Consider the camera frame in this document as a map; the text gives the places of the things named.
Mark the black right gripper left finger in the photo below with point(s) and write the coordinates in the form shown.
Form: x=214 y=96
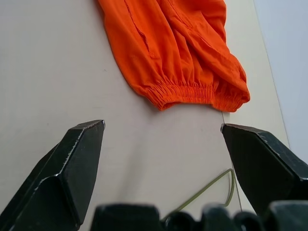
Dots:
x=60 y=173

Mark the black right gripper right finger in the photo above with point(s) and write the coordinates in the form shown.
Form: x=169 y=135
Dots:
x=262 y=163

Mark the orange garment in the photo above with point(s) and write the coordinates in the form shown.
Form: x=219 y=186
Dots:
x=173 y=53

